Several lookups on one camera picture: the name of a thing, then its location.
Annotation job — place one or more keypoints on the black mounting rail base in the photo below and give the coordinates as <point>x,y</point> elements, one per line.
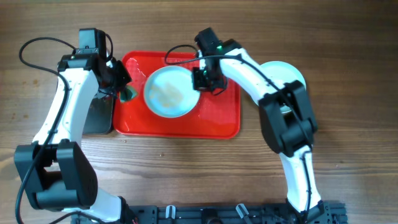
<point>278,213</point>

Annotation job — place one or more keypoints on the red plastic tray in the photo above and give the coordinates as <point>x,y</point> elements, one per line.
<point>214,117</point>

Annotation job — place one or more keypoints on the black water tray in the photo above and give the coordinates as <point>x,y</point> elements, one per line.
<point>99,115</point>

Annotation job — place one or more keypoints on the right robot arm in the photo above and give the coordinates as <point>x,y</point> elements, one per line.
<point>286,115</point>

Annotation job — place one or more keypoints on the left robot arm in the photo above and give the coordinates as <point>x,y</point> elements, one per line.
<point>55,174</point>

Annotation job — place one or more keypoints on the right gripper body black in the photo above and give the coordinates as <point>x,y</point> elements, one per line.
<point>204,79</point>

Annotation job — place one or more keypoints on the large white plate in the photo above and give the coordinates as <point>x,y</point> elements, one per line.
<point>280,73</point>

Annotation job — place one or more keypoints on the green yellow sponge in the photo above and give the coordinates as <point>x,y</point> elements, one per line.
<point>127,94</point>

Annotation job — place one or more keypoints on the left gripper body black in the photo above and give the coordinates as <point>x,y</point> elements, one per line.
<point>117,78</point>

